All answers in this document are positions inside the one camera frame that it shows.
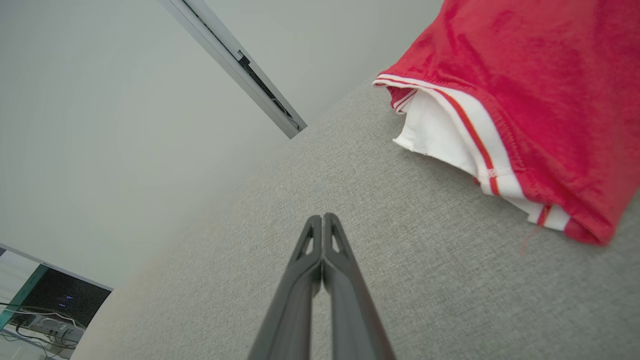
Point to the red shirt with white trim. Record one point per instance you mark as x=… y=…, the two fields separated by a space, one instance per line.
x=550 y=75

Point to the grey fabric sofa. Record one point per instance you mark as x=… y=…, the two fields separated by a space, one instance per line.
x=450 y=275

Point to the grey vertical post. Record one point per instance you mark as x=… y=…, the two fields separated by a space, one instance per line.
x=227 y=57

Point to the teal frame strip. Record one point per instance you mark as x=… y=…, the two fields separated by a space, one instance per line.
x=27 y=290

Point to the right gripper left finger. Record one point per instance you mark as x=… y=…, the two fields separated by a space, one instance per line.
x=290 y=320

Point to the dark glass panel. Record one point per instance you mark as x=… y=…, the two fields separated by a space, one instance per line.
x=70 y=300

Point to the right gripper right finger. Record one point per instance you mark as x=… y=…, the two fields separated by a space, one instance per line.
x=352 y=325

